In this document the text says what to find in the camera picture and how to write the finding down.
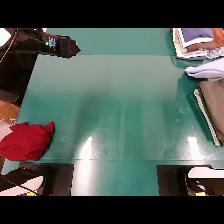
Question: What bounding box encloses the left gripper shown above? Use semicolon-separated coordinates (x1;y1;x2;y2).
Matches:
58;35;82;60

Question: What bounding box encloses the white garment with blue trim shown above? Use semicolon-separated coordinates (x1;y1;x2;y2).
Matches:
184;58;224;80

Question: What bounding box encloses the red garment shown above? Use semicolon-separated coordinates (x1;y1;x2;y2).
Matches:
0;121;56;162

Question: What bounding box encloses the purple garment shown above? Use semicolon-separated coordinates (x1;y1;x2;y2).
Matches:
181;28;215;44

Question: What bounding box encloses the brown garment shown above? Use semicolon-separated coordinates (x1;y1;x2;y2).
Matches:
186;39;218;53

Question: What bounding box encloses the orange garment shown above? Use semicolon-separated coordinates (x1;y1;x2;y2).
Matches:
211;28;224;45

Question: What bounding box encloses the taupe garment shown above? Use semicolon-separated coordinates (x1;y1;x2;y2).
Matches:
199;79;224;143

